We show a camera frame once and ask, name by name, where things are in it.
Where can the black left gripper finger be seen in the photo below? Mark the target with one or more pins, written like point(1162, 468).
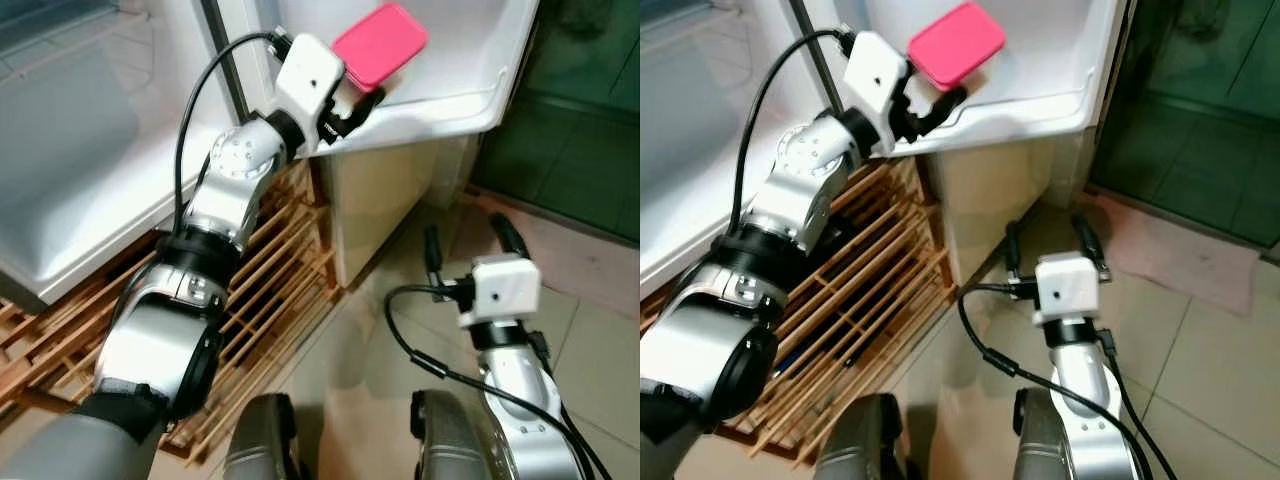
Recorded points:
point(943, 108)
point(366, 105)

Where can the small container with pink lid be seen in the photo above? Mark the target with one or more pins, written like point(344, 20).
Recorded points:
point(380, 45)
point(955, 45)

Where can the small silver fridge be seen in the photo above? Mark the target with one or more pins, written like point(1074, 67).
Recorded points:
point(460, 60)
point(1060, 60)

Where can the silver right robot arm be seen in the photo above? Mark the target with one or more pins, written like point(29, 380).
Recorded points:
point(1085, 410)
point(525, 420)

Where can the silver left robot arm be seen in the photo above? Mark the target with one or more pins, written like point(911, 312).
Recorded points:
point(230, 190)
point(800, 190)

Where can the pink floor mat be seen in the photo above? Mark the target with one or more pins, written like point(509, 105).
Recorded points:
point(580, 265)
point(1180, 260)

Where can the green tinted glass door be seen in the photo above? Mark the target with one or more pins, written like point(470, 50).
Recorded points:
point(580, 120)
point(1200, 120)

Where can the wooden wine rack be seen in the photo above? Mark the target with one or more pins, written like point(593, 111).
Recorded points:
point(880, 290)
point(290, 270)

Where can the grey right robot leg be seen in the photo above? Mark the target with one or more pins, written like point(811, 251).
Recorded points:
point(1040, 445)
point(445, 440)

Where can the grey robot leg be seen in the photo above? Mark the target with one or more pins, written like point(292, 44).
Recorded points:
point(1040, 445)
point(258, 440)
point(445, 440)
point(855, 440)

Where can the grey left robot leg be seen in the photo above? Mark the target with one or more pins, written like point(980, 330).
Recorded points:
point(258, 440)
point(855, 440)

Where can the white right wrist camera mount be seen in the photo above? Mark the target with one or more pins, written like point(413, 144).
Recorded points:
point(505, 285)
point(1068, 285)

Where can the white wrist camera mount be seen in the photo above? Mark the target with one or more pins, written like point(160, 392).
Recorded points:
point(505, 285)
point(1068, 285)
point(875, 75)
point(308, 80)

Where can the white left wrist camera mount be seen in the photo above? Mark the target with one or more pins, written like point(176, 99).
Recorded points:
point(875, 75)
point(308, 80)

